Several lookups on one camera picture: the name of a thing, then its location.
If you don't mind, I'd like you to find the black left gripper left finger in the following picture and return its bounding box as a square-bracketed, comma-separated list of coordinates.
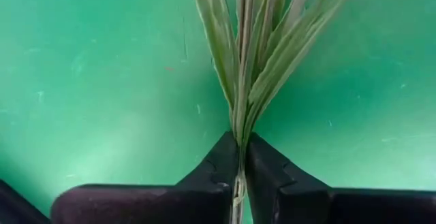
[50, 131, 239, 224]

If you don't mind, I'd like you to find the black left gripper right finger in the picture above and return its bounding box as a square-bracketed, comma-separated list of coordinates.
[245, 132, 436, 224]

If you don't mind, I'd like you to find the white artificial flower bunch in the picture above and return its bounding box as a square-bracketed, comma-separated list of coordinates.
[190, 0, 362, 224]

